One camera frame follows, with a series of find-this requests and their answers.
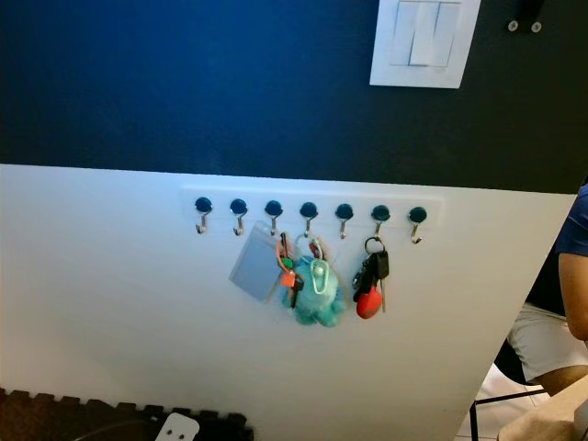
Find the teal capped metal hook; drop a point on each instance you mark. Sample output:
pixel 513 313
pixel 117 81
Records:
pixel 203 204
pixel 344 211
pixel 274 208
pixel 239 206
pixel 380 213
pixel 309 209
pixel 418 215

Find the keys with orange tag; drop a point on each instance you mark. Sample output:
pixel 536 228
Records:
pixel 288 277

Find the brown puzzle floor mat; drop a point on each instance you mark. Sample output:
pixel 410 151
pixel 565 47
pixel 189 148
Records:
pixel 55 421

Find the clear plastic card holder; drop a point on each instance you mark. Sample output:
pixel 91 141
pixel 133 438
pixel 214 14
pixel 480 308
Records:
pixel 255 266

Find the black key with red fob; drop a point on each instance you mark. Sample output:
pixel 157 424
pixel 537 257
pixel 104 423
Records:
pixel 369 300

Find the man in blue shirt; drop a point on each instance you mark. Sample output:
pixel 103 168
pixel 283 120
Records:
pixel 547 340

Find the white light switch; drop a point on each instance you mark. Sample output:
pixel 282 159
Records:
pixel 423 41

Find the black bracket with screws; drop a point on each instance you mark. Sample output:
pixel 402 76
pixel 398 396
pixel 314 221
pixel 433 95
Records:
pixel 525 13

